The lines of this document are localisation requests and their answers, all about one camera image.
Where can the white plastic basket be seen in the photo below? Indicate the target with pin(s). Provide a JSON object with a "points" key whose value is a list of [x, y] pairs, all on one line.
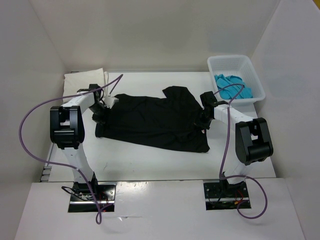
{"points": [[237, 67]]}

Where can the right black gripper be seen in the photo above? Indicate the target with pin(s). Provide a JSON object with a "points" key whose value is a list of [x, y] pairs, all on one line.
{"points": [[206, 125]]}

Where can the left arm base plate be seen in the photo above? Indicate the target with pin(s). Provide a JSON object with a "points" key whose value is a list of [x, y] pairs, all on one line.
{"points": [[82, 201]]}

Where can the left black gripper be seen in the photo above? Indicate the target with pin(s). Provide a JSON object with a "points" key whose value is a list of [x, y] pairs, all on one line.
{"points": [[102, 119]]}

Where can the cyan t shirt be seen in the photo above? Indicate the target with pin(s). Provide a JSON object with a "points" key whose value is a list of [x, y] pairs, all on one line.
{"points": [[231, 86]]}

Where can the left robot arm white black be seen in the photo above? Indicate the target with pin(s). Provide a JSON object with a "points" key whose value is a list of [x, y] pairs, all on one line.
{"points": [[67, 131]]}

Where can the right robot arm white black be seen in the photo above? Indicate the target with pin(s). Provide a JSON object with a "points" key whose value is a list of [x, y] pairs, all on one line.
{"points": [[252, 138]]}

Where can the white t shirt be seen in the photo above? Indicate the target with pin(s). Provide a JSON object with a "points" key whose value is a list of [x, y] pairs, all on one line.
{"points": [[81, 80]]}

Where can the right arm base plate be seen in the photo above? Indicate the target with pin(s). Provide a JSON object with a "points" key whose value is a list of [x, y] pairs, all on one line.
{"points": [[220, 195]]}

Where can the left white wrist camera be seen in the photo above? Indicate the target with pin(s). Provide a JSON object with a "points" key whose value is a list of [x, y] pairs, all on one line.
{"points": [[110, 101]]}

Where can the black t shirt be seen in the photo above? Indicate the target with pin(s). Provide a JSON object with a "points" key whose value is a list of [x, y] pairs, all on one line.
{"points": [[166, 123]]}

